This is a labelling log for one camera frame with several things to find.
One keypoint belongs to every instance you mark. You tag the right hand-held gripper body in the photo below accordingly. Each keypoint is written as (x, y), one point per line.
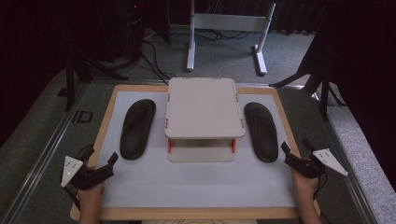
(306, 167)

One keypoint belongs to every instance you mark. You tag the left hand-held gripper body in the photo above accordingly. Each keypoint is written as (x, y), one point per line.
(88, 178)

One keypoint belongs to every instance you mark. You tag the white two-tier shoe rack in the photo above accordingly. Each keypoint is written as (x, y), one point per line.
(203, 109)

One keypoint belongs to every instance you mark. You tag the person's left hand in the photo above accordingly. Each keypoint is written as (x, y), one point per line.
(91, 193)

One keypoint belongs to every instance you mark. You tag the person's right hand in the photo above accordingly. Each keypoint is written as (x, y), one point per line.
(305, 186)

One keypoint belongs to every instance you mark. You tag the black tripod stand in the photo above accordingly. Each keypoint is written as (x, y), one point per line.
(320, 84)
(77, 71)

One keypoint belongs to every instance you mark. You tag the dark computer tower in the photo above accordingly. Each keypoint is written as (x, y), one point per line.
(136, 28)

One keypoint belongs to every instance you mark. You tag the metal floor rail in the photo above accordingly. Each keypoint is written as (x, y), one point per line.
(345, 168)
(40, 161)

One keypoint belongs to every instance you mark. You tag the white metal table frame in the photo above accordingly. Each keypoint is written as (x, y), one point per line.
(229, 22)

